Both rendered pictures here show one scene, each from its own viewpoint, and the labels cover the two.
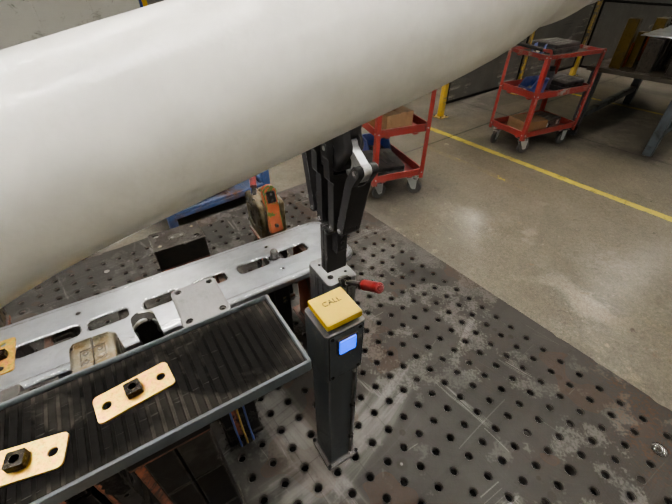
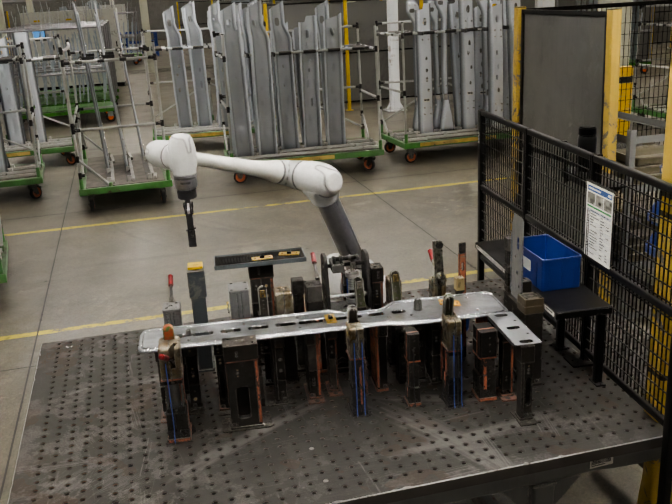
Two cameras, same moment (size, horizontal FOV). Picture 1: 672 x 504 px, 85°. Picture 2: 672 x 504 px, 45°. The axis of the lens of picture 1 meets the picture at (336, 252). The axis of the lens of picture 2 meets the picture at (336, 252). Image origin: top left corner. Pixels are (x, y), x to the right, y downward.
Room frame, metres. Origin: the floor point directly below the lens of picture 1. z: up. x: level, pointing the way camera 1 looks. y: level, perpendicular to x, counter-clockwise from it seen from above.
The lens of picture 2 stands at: (2.96, 1.75, 2.18)
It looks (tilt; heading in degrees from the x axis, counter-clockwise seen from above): 18 degrees down; 204
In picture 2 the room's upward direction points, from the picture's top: 3 degrees counter-clockwise
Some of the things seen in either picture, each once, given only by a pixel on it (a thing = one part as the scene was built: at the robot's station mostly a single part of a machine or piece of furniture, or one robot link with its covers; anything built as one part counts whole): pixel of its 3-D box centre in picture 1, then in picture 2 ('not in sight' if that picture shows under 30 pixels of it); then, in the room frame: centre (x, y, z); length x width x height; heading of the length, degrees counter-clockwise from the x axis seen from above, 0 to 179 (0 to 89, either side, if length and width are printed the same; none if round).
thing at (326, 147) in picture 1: (339, 187); not in sight; (0.36, 0.00, 1.36); 0.04 x 0.01 x 0.11; 122
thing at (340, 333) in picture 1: (334, 393); (201, 319); (0.37, 0.00, 0.92); 0.08 x 0.08 x 0.44; 32
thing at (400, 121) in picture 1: (382, 126); not in sight; (2.95, -0.38, 0.49); 0.81 x 0.47 x 0.97; 21
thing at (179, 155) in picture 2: not in sight; (180, 153); (0.37, -0.01, 1.61); 0.13 x 0.11 x 0.16; 65
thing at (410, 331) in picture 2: not in sight; (413, 367); (0.40, 0.92, 0.84); 0.11 x 0.08 x 0.29; 32
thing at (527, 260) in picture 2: not in sight; (544, 261); (-0.18, 1.30, 1.10); 0.30 x 0.17 x 0.13; 34
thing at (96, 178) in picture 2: not in sight; (116, 117); (-4.75, -4.31, 0.88); 1.91 x 1.00 x 1.76; 38
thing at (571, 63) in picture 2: not in sight; (559, 165); (-2.43, 1.05, 1.00); 1.34 x 0.14 x 2.00; 37
